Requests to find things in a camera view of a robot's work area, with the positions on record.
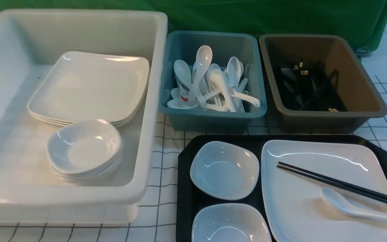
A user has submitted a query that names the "white bowl tray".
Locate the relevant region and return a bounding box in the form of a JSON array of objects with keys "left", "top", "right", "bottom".
[
  {"left": 189, "top": 141, "right": 260, "bottom": 201},
  {"left": 191, "top": 203, "right": 272, "bottom": 242}
]

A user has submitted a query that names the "large white square plate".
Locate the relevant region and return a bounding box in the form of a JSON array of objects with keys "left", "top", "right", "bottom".
[{"left": 261, "top": 140, "right": 387, "bottom": 242}]

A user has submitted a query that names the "white soup spoon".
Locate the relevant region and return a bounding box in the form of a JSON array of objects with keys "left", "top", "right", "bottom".
[{"left": 320, "top": 187, "right": 387, "bottom": 223}]

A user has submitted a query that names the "black chopstick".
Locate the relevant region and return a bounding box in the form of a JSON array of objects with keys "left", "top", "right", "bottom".
[
  {"left": 277, "top": 165, "right": 387, "bottom": 204},
  {"left": 278, "top": 162, "right": 387, "bottom": 196}
]

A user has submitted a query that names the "white spoon centre bin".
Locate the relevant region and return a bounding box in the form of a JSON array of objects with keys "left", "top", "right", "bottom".
[{"left": 209, "top": 69, "right": 236, "bottom": 112}]

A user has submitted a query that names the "white spoon bin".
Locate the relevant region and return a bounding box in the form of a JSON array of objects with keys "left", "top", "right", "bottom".
[
  {"left": 226, "top": 56, "right": 242, "bottom": 88},
  {"left": 209, "top": 69, "right": 236, "bottom": 112}
]

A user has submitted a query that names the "white spoon with red label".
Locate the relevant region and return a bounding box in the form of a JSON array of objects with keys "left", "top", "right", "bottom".
[{"left": 173, "top": 59, "right": 192, "bottom": 102}]

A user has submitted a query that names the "tall white spoon in bin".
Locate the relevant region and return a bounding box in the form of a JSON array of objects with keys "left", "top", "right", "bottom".
[{"left": 188, "top": 45, "right": 213, "bottom": 106}]

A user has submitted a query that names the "white spoon right bin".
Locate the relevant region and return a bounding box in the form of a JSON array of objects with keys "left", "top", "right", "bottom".
[{"left": 226, "top": 56, "right": 242, "bottom": 88}]

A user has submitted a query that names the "teal plastic bin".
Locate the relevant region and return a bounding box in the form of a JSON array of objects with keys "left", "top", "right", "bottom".
[{"left": 158, "top": 31, "right": 267, "bottom": 134}]

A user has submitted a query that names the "stack of white square plates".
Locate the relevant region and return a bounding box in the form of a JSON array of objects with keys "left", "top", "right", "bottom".
[{"left": 27, "top": 51, "right": 150, "bottom": 127}]

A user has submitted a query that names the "white checkered tablecloth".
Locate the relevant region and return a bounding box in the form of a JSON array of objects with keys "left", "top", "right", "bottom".
[{"left": 0, "top": 30, "right": 387, "bottom": 242}]

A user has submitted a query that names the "pile of black chopsticks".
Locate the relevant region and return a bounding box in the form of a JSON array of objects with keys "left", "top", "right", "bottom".
[{"left": 273, "top": 58, "right": 347, "bottom": 112}]

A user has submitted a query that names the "stack of white bowls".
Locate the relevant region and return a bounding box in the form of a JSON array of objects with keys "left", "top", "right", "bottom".
[{"left": 46, "top": 119, "right": 124, "bottom": 184}]

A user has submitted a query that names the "brown plastic bin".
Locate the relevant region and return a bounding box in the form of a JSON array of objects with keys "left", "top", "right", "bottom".
[{"left": 259, "top": 34, "right": 387, "bottom": 133}]

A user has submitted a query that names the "metal clamp on backdrop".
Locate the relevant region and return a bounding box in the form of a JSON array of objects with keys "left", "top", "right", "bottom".
[{"left": 355, "top": 46, "right": 371, "bottom": 58}]

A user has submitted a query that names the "large white plastic bin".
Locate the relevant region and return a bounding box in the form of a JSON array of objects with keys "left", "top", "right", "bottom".
[{"left": 0, "top": 9, "right": 168, "bottom": 226}]

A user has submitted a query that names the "green cloth backdrop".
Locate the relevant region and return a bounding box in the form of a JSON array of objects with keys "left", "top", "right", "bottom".
[{"left": 0, "top": 0, "right": 387, "bottom": 51}]

